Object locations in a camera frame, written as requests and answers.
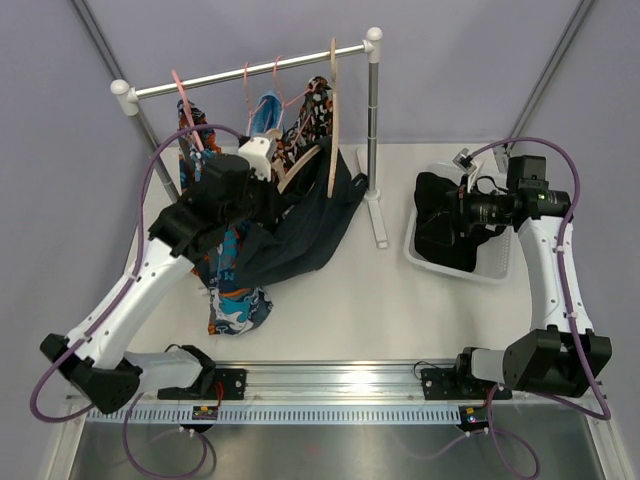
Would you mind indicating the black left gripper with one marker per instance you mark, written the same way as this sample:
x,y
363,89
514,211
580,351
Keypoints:
x,y
274,201

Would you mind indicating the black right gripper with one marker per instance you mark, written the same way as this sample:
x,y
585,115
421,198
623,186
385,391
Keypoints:
x,y
441,227

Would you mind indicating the beige hanger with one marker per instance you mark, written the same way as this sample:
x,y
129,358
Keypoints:
x,y
335,120
295,165

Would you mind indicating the dark navy shorts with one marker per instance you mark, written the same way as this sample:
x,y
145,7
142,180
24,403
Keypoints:
x,y
308,235

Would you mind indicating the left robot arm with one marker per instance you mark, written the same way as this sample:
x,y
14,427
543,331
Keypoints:
x,y
94,356

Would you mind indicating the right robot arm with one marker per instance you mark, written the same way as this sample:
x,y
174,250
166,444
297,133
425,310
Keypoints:
x,y
560,355

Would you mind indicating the light blue shorts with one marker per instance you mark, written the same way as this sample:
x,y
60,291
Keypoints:
x,y
265,114

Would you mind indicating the orange black camouflage shorts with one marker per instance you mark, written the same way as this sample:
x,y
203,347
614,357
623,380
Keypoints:
x,y
315,121

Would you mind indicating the skull print colourful shorts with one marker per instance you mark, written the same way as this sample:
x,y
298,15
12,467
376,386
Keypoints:
x,y
233,310

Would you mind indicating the pink hanger middle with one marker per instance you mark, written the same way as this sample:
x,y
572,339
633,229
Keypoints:
x,y
250,100

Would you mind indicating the pink hanger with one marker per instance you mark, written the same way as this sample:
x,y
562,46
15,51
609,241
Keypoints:
x,y
187,110
283,101
250,100

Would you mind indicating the pink hanger left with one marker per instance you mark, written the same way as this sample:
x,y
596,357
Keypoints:
x,y
187,110

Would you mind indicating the pink hanger right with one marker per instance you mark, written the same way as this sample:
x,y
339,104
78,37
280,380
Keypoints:
x,y
283,101

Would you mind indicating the white plastic basket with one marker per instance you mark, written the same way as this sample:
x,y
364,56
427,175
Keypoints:
x,y
494,258

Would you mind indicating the white clothes rack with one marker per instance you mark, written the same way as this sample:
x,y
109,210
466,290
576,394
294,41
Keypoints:
x,y
128,98

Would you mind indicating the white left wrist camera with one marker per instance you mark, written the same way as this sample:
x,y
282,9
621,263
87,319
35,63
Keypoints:
x,y
258,152

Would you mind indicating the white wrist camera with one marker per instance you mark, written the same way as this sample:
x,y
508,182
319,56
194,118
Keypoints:
x,y
469,166
258,152

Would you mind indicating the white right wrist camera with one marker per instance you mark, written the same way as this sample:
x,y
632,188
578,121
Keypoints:
x,y
469,166

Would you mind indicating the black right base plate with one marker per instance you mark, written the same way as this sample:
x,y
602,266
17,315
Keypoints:
x,y
450,382

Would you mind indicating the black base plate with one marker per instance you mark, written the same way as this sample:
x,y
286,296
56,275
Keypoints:
x,y
225,382
450,382

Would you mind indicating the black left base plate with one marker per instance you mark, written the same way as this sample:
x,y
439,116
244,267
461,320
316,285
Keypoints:
x,y
225,382

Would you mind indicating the aluminium rail front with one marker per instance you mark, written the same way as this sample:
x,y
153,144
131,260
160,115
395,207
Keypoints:
x,y
330,382

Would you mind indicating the white slotted cable duct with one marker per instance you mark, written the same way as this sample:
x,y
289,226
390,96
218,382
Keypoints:
x,y
286,415

